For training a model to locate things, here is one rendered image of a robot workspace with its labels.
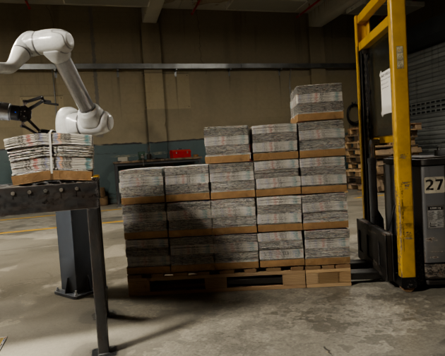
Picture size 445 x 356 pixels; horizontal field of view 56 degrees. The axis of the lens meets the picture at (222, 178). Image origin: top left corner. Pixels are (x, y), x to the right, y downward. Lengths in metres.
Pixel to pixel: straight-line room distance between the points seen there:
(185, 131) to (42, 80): 3.13
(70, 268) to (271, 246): 1.35
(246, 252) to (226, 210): 0.31
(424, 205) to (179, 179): 1.50
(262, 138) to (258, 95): 7.43
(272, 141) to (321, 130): 0.32
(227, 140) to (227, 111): 7.12
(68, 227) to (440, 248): 2.35
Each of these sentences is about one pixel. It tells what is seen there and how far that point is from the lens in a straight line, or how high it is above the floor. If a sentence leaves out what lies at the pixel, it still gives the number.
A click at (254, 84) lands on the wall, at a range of 10.09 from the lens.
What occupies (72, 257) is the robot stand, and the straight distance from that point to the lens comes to 3.01.
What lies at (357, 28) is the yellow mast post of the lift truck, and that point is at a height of 1.76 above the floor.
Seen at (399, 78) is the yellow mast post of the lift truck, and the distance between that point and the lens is 2.67.
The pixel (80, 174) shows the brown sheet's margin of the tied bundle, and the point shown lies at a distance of 2.14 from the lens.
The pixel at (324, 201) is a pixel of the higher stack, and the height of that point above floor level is 0.55.
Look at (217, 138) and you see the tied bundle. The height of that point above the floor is 0.99.
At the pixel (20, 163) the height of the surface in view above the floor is 0.90.
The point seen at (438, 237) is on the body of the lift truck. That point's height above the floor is 0.31.
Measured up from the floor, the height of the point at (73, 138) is 1.01.
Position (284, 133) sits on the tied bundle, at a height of 1.00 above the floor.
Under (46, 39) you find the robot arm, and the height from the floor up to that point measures 1.58.
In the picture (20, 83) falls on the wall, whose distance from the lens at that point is 9.60.
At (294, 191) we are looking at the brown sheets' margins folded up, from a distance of 2.69.
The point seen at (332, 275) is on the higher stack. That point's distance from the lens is 2.83.
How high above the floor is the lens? 0.88
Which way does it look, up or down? 3 degrees down
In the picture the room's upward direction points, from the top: 4 degrees counter-clockwise
